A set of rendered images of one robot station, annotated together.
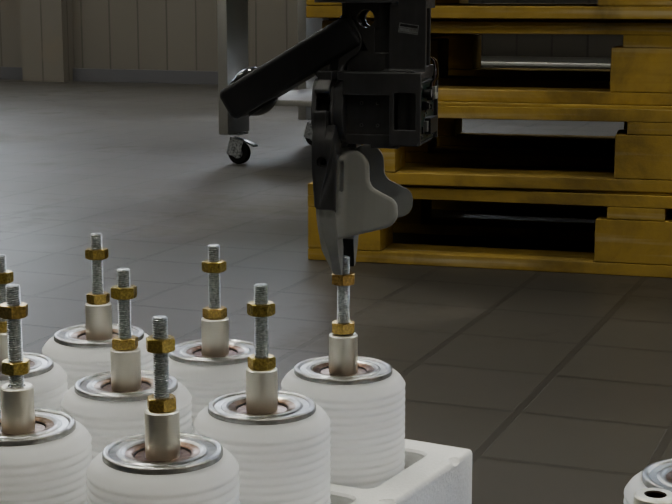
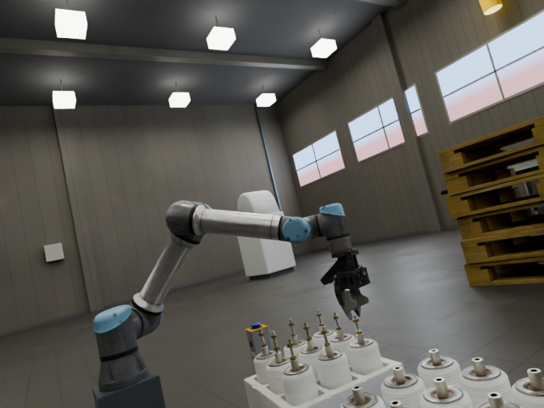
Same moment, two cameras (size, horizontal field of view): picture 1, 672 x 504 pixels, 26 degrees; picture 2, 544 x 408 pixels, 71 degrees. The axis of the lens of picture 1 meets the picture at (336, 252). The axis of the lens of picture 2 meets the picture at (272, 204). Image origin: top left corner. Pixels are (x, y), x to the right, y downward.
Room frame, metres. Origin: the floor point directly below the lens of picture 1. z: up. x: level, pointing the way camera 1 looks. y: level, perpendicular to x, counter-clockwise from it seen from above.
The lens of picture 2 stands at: (-0.01, -0.60, 0.62)
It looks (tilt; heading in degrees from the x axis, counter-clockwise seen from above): 6 degrees up; 36
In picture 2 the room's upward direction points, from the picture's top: 13 degrees counter-clockwise
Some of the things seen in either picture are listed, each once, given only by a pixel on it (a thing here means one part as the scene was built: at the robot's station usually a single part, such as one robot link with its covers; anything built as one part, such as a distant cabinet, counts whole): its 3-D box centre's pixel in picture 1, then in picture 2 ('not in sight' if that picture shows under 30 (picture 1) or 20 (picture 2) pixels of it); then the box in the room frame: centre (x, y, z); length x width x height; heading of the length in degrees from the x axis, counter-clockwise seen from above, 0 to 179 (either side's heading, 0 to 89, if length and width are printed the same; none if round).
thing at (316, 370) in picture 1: (343, 371); (361, 343); (1.09, -0.01, 0.25); 0.08 x 0.08 x 0.01
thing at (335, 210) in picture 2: not in sight; (333, 221); (1.08, -0.02, 0.64); 0.09 x 0.08 x 0.11; 114
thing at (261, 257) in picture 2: not in sight; (261, 233); (5.94, 4.21, 0.85); 0.83 x 0.74 x 1.70; 72
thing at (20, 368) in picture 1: (15, 366); not in sight; (0.94, 0.21, 0.29); 0.02 x 0.02 x 0.01; 34
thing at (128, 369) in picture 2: not in sight; (121, 365); (0.65, 0.62, 0.35); 0.15 x 0.15 x 0.10
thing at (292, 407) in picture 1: (262, 408); (329, 355); (0.98, 0.05, 0.25); 0.08 x 0.08 x 0.01
